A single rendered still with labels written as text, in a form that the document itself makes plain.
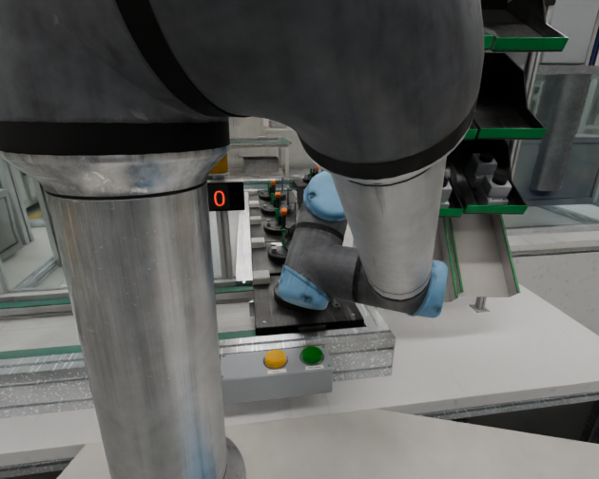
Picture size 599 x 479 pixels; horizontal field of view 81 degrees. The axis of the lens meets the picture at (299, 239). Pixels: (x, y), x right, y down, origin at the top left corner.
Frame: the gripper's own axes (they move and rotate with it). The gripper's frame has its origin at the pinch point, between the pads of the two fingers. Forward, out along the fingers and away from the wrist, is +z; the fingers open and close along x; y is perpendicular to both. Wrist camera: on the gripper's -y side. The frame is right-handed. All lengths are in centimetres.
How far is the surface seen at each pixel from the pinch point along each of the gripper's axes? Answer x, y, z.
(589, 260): 136, -1, 59
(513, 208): 45.0, -1.6, -13.2
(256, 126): 8, -428, 588
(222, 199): -18.4, -12.8, 1.0
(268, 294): -8.5, 9.8, 9.4
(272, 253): -6.0, -4.5, 24.8
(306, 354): -2.7, 24.4, -9.9
